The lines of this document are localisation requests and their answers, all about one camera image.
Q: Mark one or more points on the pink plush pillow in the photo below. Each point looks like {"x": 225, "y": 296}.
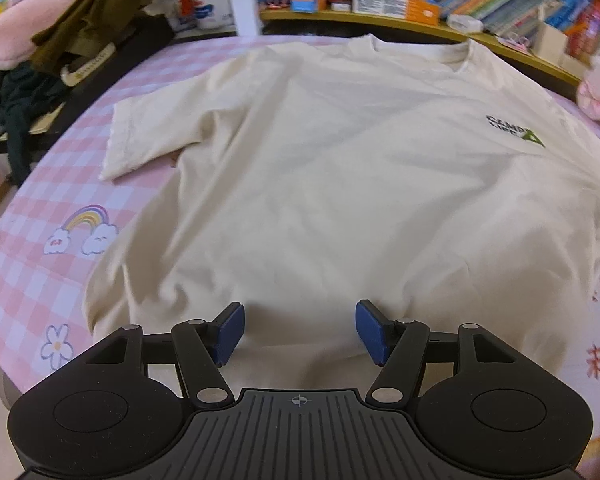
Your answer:
{"x": 10, "y": 30}

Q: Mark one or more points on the flat orange white box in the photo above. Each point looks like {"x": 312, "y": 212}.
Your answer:
{"x": 395, "y": 6}

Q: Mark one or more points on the olive green garment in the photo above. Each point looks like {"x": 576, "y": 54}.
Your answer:
{"x": 95, "y": 15}

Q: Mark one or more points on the pink ribbon packet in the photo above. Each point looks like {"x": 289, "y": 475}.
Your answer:
{"x": 517, "y": 41}

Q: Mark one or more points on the pink checked bed sheet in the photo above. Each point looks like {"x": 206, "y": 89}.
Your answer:
{"x": 40, "y": 210}

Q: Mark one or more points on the white plastic tub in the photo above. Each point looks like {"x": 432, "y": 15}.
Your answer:
{"x": 212, "y": 7}

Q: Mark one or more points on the tall white paper box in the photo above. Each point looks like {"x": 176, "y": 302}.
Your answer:
{"x": 550, "y": 40}

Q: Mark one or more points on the cream t-shirt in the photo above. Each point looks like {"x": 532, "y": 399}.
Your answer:
{"x": 330, "y": 160}

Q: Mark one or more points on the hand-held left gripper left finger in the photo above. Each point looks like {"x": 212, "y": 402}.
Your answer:
{"x": 230, "y": 332}

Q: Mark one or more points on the dark garment pile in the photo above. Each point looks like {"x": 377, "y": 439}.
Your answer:
{"x": 20, "y": 105}

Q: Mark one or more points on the wooden shelf board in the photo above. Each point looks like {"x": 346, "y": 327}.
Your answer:
{"x": 380, "y": 27}

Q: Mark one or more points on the white plastic packet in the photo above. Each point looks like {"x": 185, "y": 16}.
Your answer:
{"x": 465, "y": 22}

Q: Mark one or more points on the pink hair clips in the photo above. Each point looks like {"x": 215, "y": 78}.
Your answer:
{"x": 276, "y": 3}

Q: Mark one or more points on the small white paper box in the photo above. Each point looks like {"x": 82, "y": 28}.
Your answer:
{"x": 574, "y": 66}

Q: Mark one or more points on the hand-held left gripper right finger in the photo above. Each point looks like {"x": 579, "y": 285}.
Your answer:
{"x": 372, "y": 332}

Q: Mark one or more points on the pink white plush rabbit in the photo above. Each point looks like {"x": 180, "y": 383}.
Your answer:
{"x": 597, "y": 92}

